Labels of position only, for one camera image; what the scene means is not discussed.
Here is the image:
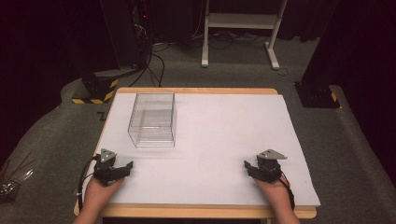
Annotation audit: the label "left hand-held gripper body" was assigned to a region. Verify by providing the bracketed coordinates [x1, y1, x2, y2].
[92, 148, 123, 188]

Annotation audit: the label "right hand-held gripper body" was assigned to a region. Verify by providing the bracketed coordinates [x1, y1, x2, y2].
[253, 148, 289, 184]

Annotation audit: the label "person's right hand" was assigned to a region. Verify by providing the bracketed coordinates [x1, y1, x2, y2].
[253, 177, 293, 210]

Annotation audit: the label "person's left hand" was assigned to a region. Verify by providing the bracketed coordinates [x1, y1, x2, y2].
[83, 176, 126, 209]

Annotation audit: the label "white table mat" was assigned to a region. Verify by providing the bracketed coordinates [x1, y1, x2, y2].
[81, 92, 322, 207]

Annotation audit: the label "clear plastic box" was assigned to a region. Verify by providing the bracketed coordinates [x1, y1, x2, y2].
[127, 91, 178, 148]

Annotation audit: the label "wooden table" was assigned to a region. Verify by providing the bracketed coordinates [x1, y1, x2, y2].
[73, 87, 318, 220]

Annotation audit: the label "black base with hazard stripes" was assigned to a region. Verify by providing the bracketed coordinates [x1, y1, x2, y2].
[71, 68, 120, 105]

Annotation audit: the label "black base with yellow mark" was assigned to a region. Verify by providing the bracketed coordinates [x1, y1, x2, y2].
[293, 81, 342, 109]

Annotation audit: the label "dark equipment rack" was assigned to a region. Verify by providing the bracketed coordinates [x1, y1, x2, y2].
[98, 0, 154, 71]

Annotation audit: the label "white metal stand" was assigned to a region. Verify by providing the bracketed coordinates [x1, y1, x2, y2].
[201, 0, 289, 71]

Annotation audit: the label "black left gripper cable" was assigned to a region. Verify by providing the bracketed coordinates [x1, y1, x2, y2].
[77, 154, 102, 213]

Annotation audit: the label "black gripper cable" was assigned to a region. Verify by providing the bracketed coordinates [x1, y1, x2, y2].
[77, 154, 102, 213]
[277, 170, 296, 211]

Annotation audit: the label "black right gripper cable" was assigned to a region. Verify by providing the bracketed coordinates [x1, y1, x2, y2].
[277, 170, 296, 211]

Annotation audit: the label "black floor cables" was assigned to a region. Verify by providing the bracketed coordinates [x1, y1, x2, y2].
[128, 41, 172, 89]

